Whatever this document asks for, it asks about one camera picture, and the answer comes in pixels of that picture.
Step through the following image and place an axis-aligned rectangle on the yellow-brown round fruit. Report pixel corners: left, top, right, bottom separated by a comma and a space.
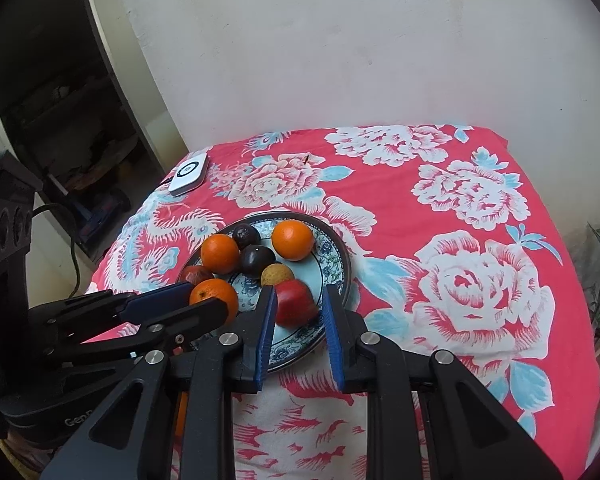
260, 262, 294, 286

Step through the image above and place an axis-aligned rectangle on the dark red apple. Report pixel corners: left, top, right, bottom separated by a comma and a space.
178, 266, 214, 287

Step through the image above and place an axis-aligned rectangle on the red floral tablecloth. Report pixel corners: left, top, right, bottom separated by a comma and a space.
90, 124, 600, 479

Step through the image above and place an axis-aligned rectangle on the dark plum fruit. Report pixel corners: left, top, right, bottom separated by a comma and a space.
232, 223, 261, 250

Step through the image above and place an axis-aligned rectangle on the blue white patterned plate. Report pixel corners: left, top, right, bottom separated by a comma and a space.
176, 210, 354, 373

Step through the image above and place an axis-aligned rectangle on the white square device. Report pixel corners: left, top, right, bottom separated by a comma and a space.
168, 152, 210, 196

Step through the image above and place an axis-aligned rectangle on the large orange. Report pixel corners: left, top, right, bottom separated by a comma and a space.
175, 392, 188, 439

